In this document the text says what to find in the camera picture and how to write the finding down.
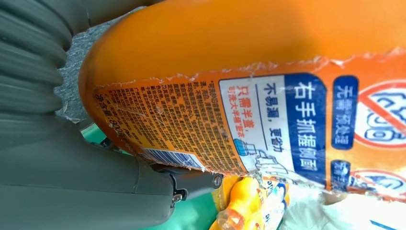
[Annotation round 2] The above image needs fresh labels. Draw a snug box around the seated person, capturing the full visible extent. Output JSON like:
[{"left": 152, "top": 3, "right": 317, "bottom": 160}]
[{"left": 279, "top": 185, "right": 406, "bottom": 230}]

